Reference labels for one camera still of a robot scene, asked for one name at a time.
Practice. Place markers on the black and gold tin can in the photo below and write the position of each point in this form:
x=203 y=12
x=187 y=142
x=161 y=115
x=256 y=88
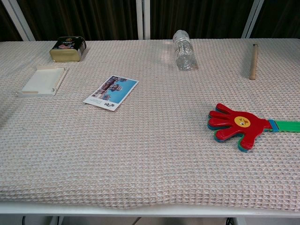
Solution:
x=68 y=53

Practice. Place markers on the clear plastic water bottle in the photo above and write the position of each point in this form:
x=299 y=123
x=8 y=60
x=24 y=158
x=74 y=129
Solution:
x=185 y=51

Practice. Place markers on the photo postcard with blue sky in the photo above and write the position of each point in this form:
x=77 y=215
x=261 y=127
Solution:
x=110 y=93

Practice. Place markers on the light wooden stick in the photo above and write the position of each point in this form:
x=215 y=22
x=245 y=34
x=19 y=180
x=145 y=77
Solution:
x=253 y=63

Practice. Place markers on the black pleated curtain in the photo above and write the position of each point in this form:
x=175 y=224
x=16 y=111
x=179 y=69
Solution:
x=82 y=18

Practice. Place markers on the beige waffle-weave table cloth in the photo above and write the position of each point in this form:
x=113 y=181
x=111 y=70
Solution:
x=150 y=159

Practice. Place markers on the white flat plastic tray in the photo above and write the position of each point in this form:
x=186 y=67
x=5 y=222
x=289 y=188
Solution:
x=39 y=82

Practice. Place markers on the red hand-shaped clapper toy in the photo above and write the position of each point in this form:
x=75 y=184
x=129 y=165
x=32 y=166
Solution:
x=234 y=131

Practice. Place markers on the white upright frame post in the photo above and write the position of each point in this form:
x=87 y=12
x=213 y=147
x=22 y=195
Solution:
x=143 y=18

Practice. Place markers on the white slanted frame post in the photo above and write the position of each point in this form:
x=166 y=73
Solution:
x=252 y=21
x=21 y=26

